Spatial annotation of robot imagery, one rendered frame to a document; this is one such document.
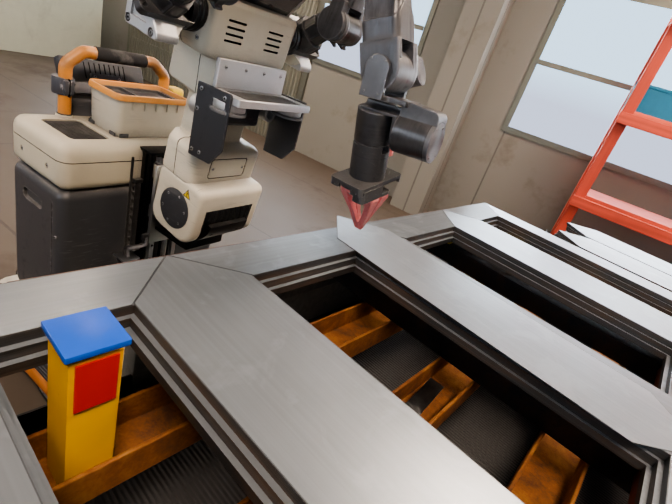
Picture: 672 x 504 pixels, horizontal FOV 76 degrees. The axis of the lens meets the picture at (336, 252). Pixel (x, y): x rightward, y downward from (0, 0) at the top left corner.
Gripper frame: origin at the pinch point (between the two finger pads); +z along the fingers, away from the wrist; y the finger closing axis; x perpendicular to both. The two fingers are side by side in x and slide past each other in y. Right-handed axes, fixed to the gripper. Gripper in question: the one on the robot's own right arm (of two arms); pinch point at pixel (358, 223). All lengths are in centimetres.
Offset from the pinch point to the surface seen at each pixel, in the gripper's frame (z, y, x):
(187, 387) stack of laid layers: 1.6, -37.9, -9.2
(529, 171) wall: 99, 323, 65
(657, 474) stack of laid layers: 12, 2, -51
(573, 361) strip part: 13.7, 14.7, -37.1
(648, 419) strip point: 13, 11, -49
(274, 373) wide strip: 2.2, -29.7, -13.4
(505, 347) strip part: 11.3, 5.8, -28.2
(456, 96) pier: 52, 297, 138
